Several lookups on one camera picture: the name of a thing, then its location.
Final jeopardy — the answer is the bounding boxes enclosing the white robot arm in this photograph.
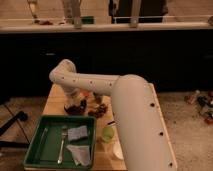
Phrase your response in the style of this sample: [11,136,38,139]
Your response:
[49,59,177,171]

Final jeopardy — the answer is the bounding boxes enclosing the dark purple bowl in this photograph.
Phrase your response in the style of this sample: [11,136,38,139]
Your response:
[64,99,87,115]

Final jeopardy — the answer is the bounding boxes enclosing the orange bowl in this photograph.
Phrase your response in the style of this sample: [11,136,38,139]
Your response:
[81,90,91,98]

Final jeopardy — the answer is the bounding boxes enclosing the small metal cup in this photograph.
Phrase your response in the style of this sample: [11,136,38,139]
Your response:
[93,93,103,104]

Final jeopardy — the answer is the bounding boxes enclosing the brown dried clump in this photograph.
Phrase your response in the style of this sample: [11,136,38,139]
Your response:
[88,104,108,118]

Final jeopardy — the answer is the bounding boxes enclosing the silver fork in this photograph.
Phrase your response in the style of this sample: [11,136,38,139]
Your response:
[57,129,67,164]

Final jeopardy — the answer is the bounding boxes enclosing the silver knife in tray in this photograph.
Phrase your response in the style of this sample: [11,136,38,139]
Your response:
[38,127,48,150]

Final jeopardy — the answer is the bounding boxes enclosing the green plastic cup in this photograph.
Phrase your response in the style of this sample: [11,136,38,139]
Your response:
[101,126,114,143]

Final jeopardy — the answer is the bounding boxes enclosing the grey folded cloth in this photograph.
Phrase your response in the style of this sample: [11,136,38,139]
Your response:
[66,145,90,166]

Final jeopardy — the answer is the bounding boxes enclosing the black stand legs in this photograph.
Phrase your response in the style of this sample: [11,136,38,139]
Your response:
[0,89,31,149]

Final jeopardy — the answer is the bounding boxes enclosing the green plastic tray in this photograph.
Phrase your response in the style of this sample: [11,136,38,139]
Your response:
[23,115,96,171]

